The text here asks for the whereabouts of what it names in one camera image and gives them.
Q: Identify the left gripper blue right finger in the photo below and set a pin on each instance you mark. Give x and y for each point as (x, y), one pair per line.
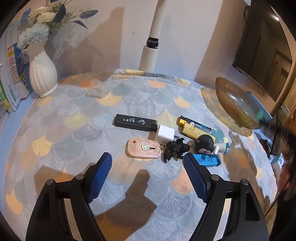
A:
(245, 221)

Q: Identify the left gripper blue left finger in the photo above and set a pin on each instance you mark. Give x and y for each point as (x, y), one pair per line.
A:
(49, 218)

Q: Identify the blue lighter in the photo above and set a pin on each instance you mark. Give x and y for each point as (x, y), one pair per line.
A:
(211, 160)

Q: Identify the black-headed white-coat figurine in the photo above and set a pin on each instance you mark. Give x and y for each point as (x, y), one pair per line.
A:
(204, 144)

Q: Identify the light blue translucent toy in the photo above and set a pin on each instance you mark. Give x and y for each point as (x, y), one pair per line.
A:
(218, 134)

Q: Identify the black spiky toy figure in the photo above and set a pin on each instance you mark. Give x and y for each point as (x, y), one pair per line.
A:
(175, 149)

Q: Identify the yellow lighter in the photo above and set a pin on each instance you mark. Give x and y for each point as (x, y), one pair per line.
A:
(189, 130)

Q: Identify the pink oval utility knife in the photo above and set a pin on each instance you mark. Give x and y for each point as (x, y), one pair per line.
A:
(143, 148)

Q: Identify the white charger cube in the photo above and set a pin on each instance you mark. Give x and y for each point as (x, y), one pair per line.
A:
(164, 135)

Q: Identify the black USB stick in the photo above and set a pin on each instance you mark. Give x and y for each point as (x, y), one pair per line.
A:
(136, 123)

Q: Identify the teal translucent toy figure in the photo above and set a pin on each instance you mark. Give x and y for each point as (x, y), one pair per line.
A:
(259, 116)

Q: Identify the brown object beside table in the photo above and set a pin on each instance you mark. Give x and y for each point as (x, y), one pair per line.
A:
(266, 146)

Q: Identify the amber ribbed glass bowl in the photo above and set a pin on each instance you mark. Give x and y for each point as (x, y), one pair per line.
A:
(237, 103)

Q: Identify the patterned fan-motif tablecloth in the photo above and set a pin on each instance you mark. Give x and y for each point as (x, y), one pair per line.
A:
(64, 133)

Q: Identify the clear plastic cup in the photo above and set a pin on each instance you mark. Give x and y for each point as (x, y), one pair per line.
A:
(97, 89)

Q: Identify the stack of books and leaflets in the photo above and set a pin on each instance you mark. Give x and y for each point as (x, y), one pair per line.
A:
(14, 67)

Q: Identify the white ribbed ceramic vase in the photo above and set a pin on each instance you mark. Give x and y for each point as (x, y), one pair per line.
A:
(42, 71)

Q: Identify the white floor lamp pole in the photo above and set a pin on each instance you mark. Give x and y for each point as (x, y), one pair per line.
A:
(150, 50)

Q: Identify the blue and white artificial flowers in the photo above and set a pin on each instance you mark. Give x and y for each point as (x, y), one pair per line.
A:
(36, 25)

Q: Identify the black wall television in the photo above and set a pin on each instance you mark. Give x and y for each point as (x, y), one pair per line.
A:
(264, 54)

